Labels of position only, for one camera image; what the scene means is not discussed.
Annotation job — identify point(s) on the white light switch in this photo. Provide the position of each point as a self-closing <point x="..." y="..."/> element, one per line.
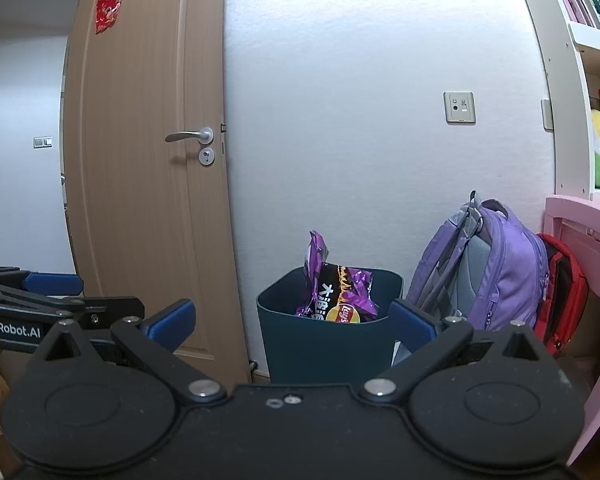
<point x="43" y="142"/>

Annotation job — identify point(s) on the purple chip bag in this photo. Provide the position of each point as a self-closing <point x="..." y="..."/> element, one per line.
<point x="337" y="295"/>

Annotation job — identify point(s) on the wooden door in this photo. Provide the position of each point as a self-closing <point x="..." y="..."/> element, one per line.
<point x="140" y="210"/>

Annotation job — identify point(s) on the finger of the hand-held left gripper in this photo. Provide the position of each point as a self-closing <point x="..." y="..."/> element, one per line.
<point x="52" y="284"/>

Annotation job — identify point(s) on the teal plastic bin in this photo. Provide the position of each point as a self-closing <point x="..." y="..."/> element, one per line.
<point x="325" y="350"/>

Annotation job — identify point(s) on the silver door lock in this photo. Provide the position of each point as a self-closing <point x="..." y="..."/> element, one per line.
<point x="207" y="156"/>

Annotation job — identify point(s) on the purple backpack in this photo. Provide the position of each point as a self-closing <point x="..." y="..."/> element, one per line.
<point x="505" y="270"/>

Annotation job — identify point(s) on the beige wall socket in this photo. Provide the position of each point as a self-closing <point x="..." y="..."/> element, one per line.
<point x="459" y="107"/>

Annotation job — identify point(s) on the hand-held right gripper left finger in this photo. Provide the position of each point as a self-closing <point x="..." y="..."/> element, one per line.
<point x="172" y="321"/>

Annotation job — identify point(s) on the red backpack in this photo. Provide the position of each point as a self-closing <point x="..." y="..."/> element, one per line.
<point x="562" y="285"/>

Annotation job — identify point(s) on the white bookshelf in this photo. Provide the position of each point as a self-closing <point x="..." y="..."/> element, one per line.
<point x="555" y="60"/>

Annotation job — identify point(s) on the pink desk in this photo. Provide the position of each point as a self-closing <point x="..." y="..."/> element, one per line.
<point x="562" y="210"/>

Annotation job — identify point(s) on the narrow beige wall plate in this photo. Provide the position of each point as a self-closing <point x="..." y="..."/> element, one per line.
<point x="546" y="115"/>

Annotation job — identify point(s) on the red door decoration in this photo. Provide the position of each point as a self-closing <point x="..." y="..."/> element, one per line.
<point x="108" y="12"/>

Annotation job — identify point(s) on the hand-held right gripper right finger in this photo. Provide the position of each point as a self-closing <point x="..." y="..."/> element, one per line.
<point x="412" y="322"/>

